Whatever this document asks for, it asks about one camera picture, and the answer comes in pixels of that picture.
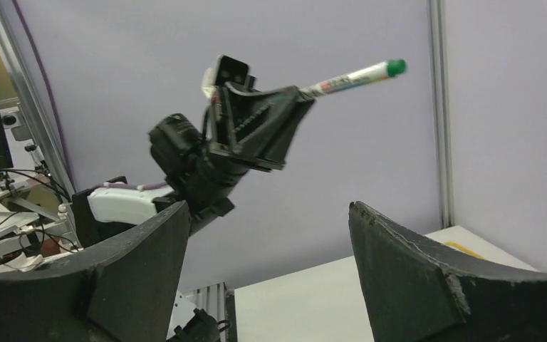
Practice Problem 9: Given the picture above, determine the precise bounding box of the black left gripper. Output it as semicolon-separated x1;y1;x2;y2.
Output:
207;82;316;172

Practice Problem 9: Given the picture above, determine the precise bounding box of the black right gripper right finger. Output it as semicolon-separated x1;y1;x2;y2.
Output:
348;201;547;341

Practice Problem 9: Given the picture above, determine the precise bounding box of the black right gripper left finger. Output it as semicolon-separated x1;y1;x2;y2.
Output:
0;202;190;341

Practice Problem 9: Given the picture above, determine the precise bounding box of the yellow-framed whiteboard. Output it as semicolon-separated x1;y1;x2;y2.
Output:
443;242;486;260

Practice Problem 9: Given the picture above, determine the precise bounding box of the green whiteboard marker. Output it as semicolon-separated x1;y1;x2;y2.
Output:
300;59;407;97

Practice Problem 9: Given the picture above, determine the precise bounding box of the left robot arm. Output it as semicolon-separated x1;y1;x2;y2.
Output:
72;82;316;247

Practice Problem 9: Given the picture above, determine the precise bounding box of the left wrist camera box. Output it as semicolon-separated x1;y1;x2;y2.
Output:
201;55;256;100

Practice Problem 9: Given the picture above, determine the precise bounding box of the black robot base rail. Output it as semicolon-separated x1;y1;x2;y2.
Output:
167;282;238;342

